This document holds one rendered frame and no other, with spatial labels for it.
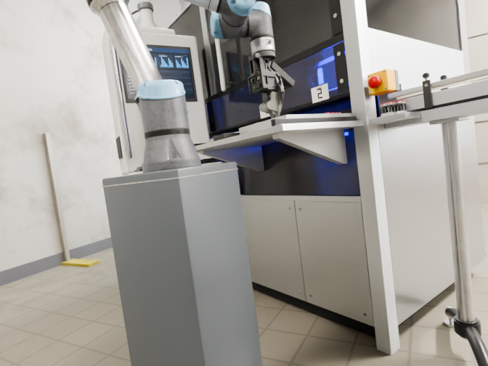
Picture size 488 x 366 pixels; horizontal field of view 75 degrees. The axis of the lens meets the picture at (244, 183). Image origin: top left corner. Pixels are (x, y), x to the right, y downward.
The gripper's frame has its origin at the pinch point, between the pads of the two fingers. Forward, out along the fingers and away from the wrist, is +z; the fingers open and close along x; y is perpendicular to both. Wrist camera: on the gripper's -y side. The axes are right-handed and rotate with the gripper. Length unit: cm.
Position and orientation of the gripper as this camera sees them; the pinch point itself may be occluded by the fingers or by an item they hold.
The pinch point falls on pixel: (277, 117)
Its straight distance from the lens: 107.9
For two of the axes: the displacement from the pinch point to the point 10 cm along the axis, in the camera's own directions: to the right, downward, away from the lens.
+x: 5.9, -0.2, -8.1
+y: -8.0, 1.5, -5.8
